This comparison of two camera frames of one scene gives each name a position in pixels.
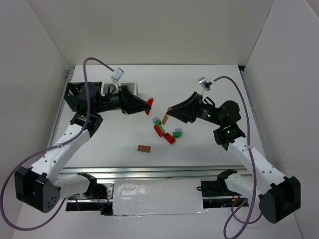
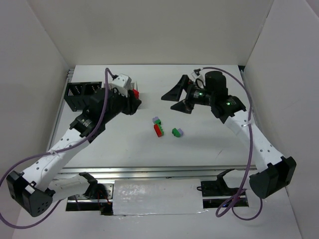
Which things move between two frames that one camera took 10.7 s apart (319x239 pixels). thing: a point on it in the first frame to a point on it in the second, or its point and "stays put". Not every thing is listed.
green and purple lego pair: [177, 133] stays put
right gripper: [197, 107] to [187, 94]
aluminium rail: [108, 175] stays put
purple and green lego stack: [156, 120] stays put
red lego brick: [169, 138] to [136, 93]
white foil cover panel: [135, 197] stays put
